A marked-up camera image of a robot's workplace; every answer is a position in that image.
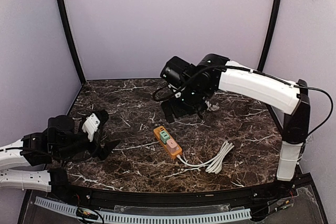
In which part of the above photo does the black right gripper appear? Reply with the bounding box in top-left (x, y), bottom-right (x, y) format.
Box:
top-left (161, 83), bottom-right (209, 123)

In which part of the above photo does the green charger plug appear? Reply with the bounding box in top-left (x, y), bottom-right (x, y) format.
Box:
top-left (159, 130), bottom-right (171, 145)

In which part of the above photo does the pink charger plug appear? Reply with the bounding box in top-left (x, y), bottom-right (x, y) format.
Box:
top-left (166, 138), bottom-right (179, 154)

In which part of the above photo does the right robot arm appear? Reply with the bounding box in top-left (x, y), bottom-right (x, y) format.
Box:
top-left (159, 54), bottom-right (310, 200)

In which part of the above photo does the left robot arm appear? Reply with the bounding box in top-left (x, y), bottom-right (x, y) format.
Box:
top-left (1, 128), bottom-right (120, 201)

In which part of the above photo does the white coiled power cable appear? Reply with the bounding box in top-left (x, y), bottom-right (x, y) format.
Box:
top-left (206, 100), bottom-right (220, 112)

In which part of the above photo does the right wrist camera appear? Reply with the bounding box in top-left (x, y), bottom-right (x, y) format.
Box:
top-left (160, 56), bottom-right (196, 88)

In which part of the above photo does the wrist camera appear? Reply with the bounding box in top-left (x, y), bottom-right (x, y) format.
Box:
top-left (160, 56), bottom-right (196, 88)
top-left (47, 115), bottom-right (75, 135)

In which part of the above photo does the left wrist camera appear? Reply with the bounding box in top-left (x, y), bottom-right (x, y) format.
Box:
top-left (47, 115), bottom-right (75, 135)

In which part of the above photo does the white orange-strip cable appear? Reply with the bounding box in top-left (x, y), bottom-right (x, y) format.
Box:
top-left (177, 140), bottom-right (235, 174)

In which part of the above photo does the white slotted cable duct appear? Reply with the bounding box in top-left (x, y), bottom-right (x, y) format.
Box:
top-left (34, 197), bottom-right (251, 224)

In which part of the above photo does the black frame post left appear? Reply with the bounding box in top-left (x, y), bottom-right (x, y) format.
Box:
top-left (56, 0), bottom-right (86, 85)

